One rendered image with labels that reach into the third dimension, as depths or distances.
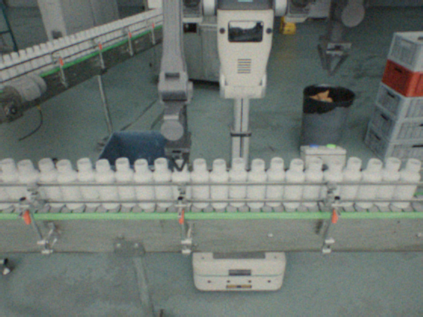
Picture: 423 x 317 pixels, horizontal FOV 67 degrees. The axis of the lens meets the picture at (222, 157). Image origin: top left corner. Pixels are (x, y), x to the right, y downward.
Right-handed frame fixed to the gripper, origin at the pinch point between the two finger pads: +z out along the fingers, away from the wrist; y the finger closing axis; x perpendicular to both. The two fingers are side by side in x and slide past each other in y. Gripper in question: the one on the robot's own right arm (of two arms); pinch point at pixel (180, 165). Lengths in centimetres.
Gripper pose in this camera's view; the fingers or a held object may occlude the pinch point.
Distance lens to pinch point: 97.5
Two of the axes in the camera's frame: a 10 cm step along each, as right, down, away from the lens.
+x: 10.0, 0.1, 0.1
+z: -0.1, 8.4, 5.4
